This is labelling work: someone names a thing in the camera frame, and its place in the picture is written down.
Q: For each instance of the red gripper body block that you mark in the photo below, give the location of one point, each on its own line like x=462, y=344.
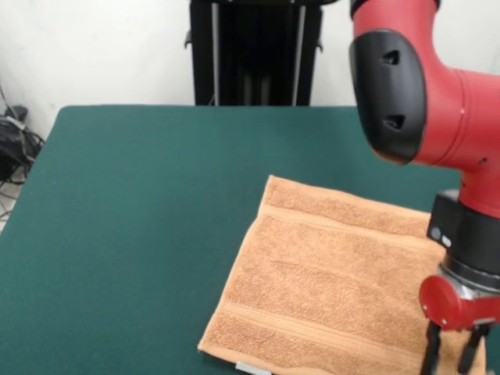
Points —
x=449, y=304

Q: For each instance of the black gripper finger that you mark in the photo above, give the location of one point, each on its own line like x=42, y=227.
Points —
x=470, y=349
x=431, y=347

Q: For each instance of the tan terry towel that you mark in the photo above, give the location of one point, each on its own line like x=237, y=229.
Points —
x=332, y=281

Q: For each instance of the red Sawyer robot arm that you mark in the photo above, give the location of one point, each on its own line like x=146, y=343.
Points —
x=429, y=97

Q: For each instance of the dark green table cloth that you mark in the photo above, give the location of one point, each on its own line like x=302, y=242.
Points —
x=117, y=234

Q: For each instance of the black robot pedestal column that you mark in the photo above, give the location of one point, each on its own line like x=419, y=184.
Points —
x=254, y=58

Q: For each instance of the black pedestal caster foot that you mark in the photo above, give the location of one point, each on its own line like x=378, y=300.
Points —
x=16, y=112

